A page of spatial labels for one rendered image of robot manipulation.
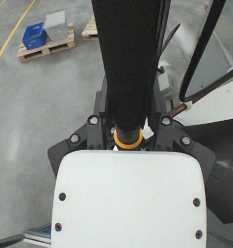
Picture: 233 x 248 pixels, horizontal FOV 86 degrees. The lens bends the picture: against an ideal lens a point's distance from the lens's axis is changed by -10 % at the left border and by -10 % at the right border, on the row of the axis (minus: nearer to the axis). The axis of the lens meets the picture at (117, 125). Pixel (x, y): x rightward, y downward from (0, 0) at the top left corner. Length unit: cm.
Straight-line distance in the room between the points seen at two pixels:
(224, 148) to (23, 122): 232
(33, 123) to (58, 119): 39
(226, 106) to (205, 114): 8
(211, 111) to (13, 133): 232
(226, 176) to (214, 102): 37
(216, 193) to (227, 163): 5
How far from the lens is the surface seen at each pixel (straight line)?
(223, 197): 25
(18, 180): 210
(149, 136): 24
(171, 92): 65
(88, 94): 216
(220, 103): 58
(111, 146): 41
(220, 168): 27
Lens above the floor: 162
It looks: 64 degrees down
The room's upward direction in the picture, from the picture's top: 9 degrees counter-clockwise
